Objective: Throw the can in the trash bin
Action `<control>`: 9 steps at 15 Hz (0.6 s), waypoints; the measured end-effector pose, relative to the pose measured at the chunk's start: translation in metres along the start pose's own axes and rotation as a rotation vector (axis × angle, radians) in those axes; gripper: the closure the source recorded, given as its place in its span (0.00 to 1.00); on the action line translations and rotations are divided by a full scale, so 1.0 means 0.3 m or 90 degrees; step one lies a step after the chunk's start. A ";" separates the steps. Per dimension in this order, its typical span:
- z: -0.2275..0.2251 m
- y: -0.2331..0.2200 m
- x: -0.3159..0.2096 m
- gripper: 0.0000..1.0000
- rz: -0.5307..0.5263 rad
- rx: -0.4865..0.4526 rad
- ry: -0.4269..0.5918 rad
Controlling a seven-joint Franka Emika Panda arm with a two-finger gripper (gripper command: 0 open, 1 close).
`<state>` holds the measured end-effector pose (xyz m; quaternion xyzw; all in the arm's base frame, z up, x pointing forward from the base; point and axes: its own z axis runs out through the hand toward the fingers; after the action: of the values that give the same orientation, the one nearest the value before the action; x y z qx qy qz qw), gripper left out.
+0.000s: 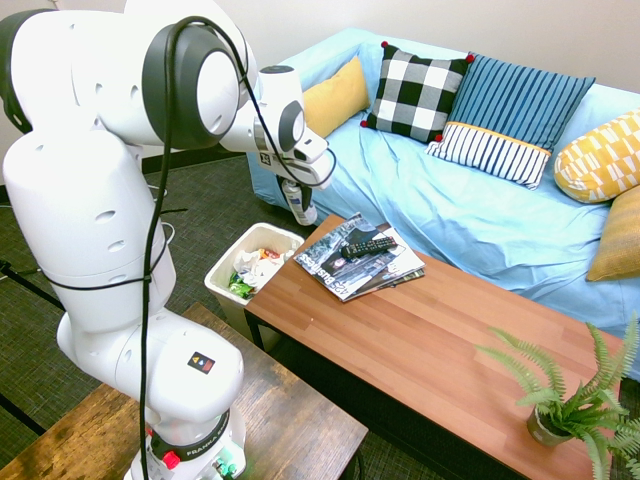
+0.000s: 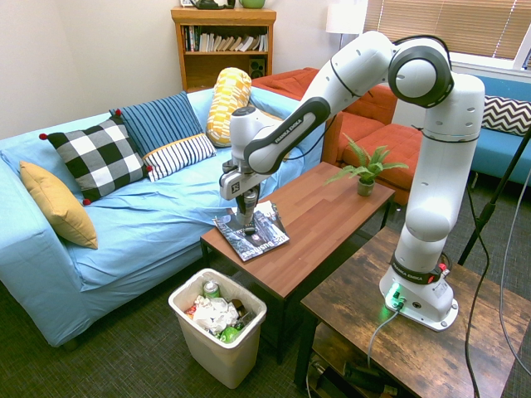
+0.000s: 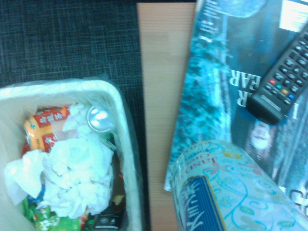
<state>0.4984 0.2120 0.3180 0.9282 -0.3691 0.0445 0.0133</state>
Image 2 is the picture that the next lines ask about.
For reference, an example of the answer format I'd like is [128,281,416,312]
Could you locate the yellow white patterned bolster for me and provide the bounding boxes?
[206,67,253,148]

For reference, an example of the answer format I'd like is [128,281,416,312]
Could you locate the black hanging cable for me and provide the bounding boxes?
[463,182,490,398]

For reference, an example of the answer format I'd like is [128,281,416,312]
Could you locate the black white ornament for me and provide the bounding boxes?
[188,0,236,11]

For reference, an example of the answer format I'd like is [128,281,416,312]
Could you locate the black camera stand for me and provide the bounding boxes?
[457,126,531,266]

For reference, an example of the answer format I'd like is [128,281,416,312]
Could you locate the white shade floor lamp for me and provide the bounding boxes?
[325,2,366,53]

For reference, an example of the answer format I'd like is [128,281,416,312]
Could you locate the grey hanging cable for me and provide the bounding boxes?
[499,163,531,366]

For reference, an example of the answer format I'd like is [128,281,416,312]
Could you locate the rustic dark wood table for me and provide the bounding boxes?
[293,226,531,398]

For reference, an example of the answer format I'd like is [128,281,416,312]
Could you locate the blue upholstered bench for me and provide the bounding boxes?
[470,73,531,187]

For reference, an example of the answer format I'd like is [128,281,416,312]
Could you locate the wooden window blinds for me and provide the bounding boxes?
[363,0,531,61]

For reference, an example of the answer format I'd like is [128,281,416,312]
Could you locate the plain mustard pillow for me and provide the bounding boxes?
[19,160,100,250]

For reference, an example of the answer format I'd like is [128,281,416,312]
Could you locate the dark crumpled wrapper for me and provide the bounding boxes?
[230,298,257,328]

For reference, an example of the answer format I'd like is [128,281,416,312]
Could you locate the black power adapter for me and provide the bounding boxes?
[343,360,398,395]

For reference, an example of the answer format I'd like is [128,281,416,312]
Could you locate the wooden coffee table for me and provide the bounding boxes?
[200,160,397,366]

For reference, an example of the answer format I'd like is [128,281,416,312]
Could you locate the black white checkered pillow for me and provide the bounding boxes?
[39,108,153,206]

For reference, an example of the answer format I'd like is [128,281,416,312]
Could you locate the potted green fern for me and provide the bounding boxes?
[324,133,410,198]

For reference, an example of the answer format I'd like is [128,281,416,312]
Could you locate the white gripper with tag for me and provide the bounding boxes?
[218,163,270,225]

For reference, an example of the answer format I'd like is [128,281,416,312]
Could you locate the wooden bookshelf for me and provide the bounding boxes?
[170,7,278,93]

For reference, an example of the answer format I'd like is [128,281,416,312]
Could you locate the orange tufted sofa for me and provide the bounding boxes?
[251,66,425,207]

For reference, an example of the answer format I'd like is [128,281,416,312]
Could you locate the black white chevron pillow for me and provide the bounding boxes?
[480,95,531,137]

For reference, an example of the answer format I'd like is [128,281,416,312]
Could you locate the green snack wrapper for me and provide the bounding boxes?
[218,325,242,344]

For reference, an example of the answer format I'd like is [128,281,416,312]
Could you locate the beige plastic trash bin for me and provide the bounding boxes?
[168,267,268,390]

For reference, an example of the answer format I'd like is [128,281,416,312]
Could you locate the blue striped pillow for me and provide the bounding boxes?
[109,90,217,183]

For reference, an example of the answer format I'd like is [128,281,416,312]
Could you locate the light blue covered sofa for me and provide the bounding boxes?
[0,85,329,348]

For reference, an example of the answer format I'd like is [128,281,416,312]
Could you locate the crumpled white paper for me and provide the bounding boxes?
[192,295,241,334]

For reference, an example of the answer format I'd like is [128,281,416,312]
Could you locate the dark cover business magazine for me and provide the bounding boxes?
[212,200,291,263]

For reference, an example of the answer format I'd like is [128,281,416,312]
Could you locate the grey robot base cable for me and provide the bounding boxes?
[367,304,402,370]

